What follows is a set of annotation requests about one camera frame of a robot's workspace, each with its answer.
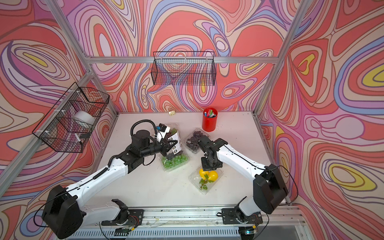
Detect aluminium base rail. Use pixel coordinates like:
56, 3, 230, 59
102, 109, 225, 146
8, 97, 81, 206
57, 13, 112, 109
70, 206, 311, 240

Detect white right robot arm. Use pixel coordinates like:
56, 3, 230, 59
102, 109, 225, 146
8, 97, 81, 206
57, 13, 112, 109
198, 136, 289, 224

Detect yellow binder clip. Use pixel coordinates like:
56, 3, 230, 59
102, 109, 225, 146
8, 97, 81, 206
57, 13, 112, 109
169, 109, 176, 116

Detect large clamshell red green grapes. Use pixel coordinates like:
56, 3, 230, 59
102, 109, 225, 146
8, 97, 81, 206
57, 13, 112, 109
157, 123, 181, 141

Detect small clamshell dark grapes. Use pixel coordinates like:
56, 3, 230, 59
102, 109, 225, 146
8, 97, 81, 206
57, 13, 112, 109
185, 128, 210, 154

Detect wire basket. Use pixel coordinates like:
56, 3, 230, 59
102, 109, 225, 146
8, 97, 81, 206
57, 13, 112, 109
32, 83, 110, 153
151, 51, 217, 86

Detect red plastic cup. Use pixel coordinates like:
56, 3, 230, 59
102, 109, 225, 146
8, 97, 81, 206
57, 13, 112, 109
202, 107, 218, 132

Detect white tape roll in basket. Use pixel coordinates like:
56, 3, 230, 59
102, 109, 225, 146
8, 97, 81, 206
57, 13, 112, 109
72, 111, 95, 128

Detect clamshell green and dark grapes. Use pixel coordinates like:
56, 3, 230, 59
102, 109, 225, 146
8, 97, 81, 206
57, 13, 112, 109
160, 150, 190, 172

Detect back wire basket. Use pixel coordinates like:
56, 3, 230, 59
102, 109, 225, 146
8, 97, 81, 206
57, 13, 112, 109
151, 51, 217, 86

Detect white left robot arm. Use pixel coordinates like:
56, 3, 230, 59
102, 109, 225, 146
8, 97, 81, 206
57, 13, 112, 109
42, 130, 178, 239

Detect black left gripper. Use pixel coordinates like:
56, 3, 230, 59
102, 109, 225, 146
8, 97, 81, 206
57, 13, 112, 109
139, 138, 178, 159

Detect left wire basket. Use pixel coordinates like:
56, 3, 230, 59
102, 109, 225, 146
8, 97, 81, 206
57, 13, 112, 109
32, 83, 110, 153

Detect clamshell with yellow fruit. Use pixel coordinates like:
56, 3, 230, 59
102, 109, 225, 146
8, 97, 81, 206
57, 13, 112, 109
189, 166, 223, 195

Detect white sticker sheet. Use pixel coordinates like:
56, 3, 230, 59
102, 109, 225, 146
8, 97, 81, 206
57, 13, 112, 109
165, 128, 182, 156

